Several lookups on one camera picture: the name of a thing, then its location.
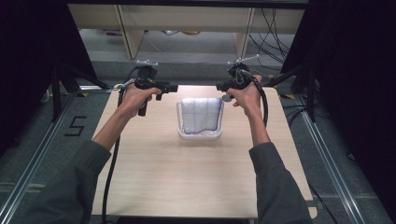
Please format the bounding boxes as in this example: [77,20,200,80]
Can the white rack with handle bar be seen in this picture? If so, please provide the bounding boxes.
[176,98,225,140]

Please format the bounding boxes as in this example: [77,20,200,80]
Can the white cloth with purple edge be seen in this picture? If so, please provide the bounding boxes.
[180,97,224,135]

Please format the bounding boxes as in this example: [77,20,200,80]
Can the person's right hand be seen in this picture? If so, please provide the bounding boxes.
[225,74,264,121]

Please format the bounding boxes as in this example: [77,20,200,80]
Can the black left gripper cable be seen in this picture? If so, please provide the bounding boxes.
[100,66,140,224]

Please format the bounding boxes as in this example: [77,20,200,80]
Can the dark curtain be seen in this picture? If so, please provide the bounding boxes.
[0,0,98,157]
[280,0,396,216]

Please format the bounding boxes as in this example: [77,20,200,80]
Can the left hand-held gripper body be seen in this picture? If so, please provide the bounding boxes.
[134,60,163,118]

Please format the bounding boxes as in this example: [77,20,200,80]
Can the black floor cable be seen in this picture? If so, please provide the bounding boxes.
[307,182,340,224]

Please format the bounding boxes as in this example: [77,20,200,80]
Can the person's left hand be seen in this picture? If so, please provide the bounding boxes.
[120,83,163,119]

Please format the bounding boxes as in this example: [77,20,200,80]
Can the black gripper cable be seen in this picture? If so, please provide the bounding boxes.
[240,69,270,128]
[100,66,140,224]

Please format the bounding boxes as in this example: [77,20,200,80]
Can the black floor cables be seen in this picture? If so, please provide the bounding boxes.
[281,102,316,126]

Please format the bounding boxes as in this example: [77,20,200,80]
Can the aluminium floor rail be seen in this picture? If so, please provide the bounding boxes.
[0,91,78,224]
[293,93,366,224]

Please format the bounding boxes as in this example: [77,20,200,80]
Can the bundle of black cables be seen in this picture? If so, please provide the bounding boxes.
[247,7,293,67]

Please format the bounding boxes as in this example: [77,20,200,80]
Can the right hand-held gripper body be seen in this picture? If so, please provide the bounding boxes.
[227,54,261,91]

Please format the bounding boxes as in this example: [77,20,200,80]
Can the beige wooden desk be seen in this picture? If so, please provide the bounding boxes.
[68,3,306,62]

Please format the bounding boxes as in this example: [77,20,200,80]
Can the black metal stand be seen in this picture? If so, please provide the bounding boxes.
[264,62,318,123]
[49,62,112,123]

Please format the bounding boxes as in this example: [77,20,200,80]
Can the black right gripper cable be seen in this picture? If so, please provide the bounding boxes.
[240,69,270,128]

